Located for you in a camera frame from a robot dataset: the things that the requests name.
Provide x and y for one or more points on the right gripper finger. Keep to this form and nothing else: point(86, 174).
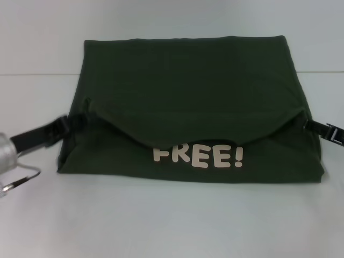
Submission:
point(322, 130)

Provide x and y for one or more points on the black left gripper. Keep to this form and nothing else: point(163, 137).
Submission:
point(29, 139)

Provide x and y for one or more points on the dark green shirt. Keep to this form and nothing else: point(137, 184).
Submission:
point(188, 88)

